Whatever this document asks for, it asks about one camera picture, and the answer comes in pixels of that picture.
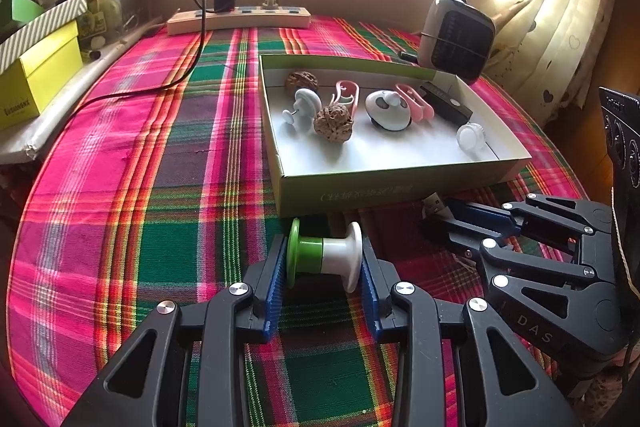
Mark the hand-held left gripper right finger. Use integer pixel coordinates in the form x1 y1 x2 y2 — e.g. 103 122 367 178
360 242 586 427

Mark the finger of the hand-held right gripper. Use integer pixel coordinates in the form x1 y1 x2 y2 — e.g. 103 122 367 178
446 193 615 258
421 218 606 308

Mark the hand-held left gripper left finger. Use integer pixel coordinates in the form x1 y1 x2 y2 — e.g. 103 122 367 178
60 234 291 427

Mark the silver USB plug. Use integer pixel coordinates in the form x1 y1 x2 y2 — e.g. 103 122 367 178
421 192 449 215

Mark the green white spool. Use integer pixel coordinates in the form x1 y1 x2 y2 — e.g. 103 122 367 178
286 218 363 293

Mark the clear jar white lid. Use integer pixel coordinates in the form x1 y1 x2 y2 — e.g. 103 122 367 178
455 122 488 156

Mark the green cardboard box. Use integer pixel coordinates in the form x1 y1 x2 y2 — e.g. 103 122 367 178
257 53 533 218

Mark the black remote device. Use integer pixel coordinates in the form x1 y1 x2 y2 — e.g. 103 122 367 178
419 82 474 126

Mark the pink plastic clip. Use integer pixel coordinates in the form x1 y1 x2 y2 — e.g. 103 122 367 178
394 83 436 122

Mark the white grey rounded case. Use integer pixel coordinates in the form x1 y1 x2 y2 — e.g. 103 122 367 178
364 89 415 132

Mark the large brown walnut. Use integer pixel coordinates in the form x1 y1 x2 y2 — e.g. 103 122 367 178
313 103 355 139

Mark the pink white curled clip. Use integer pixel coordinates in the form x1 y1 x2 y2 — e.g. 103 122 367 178
327 79 361 112

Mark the white knob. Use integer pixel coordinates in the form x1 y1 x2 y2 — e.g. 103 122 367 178
281 88 323 125

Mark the small brown walnut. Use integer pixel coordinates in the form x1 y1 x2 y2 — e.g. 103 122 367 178
285 71 320 96

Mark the person's right forearm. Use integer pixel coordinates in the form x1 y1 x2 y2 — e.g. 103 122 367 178
575 347 640 427

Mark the grey black fan heater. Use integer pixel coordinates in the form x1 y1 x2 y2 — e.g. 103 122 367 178
417 0 497 85

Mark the cream heart print curtain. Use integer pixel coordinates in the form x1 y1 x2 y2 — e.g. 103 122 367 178
465 0 621 128

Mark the white power strip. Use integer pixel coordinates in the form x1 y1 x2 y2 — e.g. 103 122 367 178
166 5 312 36

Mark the yellow green box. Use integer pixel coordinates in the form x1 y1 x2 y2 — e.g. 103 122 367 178
0 21 85 132

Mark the green glass jar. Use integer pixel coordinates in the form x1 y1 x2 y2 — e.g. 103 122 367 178
80 0 123 52

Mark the striped box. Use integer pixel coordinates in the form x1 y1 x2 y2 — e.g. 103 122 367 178
0 0 88 75

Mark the green box lid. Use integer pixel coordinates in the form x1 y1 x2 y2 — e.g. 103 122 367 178
0 0 46 42

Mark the black charger cable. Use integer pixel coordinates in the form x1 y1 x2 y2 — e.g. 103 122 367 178
75 0 251 112

